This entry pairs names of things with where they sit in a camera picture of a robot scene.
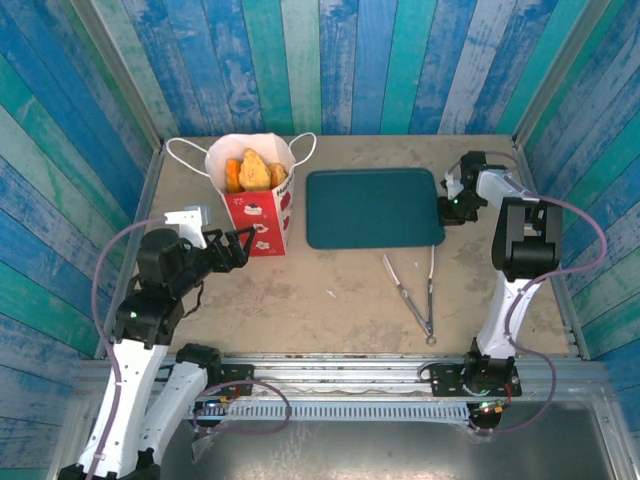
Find red and white paper bag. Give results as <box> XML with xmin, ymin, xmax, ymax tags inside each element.
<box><xmin>165</xmin><ymin>132</ymin><xmax>318</xmax><ymax>258</ymax></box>

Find golden fake croissant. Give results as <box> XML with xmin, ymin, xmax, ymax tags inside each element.
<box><xmin>238</xmin><ymin>148</ymin><xmax>274</xmax><ymax>191</ymax></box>

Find metal tongs with white tips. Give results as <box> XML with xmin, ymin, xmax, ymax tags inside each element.
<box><xmin>382</xmin><ymin>244</ymin><xmax>439</xmax><ymax>347</ymax></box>

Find teal plastic tray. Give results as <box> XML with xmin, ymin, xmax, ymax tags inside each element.
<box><xmin>305</xmin><ymin>168</ymin><xmax>447</xmax><ymax>250</ymax></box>

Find small black mounting plate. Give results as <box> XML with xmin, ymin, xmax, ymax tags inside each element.
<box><xmin>219</xmin><ymin>363</ymin><xmax>256</xmax><ymax>397</ymax></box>

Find wide black mounting plate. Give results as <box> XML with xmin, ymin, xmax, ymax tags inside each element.
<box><xmin>431</xmin><ymin>363</ymin><xmax>523</xmax><ymax>399</ymax></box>

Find aluminium corner post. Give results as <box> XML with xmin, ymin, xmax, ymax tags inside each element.
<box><xmin>68</xmin><ymin>0</ymin><xmax>167</xmax><ymax>151</ymax></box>
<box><xmin>512</xmin><ymin>0</ymin><xmax>602</xmax><ymax>146</ymax></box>

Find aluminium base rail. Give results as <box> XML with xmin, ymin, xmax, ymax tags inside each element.
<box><xmin>79</xmin><ymin>353</ymin><xmax>614</xmax><ymax>404</ymax></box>

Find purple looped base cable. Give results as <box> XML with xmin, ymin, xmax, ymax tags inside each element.
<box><xmin>191</xmin><ymin>377</ymin><xmax>294</xmax><ymax>436</ymax></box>

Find white slotted cable duct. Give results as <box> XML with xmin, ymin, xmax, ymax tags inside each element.
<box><xmin>182</xmin><ymin>401</ymin><xmax>472</xmax><ymax>422</ymax></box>

